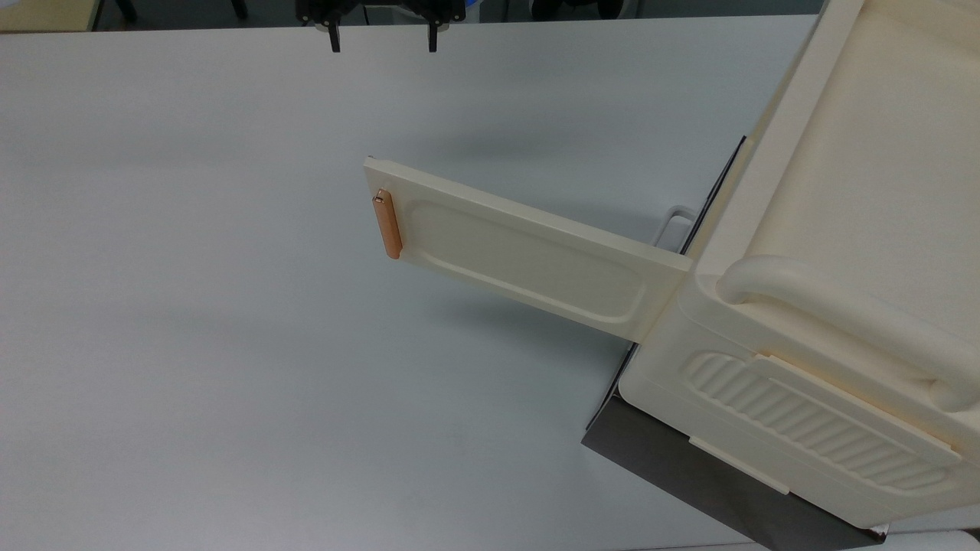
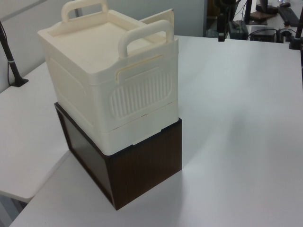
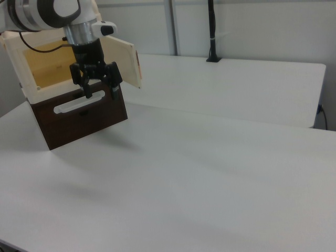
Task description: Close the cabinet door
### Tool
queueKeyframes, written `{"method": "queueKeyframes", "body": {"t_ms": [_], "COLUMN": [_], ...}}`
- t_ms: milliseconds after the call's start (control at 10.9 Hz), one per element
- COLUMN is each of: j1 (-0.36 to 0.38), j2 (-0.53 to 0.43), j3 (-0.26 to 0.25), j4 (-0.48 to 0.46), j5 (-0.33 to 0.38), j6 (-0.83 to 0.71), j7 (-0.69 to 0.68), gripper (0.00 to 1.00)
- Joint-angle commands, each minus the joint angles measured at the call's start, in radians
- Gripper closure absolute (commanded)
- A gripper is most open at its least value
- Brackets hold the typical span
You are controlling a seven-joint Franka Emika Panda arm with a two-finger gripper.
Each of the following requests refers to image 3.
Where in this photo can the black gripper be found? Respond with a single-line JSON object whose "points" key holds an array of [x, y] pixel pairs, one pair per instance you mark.
{"points": [[88, 55]]}

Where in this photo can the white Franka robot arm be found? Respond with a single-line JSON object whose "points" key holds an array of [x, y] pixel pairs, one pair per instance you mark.
{"points": [[39, 13]]}

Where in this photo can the cream cabinet door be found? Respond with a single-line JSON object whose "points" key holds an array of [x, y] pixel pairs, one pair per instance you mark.
{"points": [[123, 63]]}

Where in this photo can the black clamped pole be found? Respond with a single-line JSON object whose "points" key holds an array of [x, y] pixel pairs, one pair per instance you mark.
{"points": [[213, 29]]}

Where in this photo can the cream plastic cabinet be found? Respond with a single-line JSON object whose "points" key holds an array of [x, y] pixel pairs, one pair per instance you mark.
{"points": [[15, 60]]}

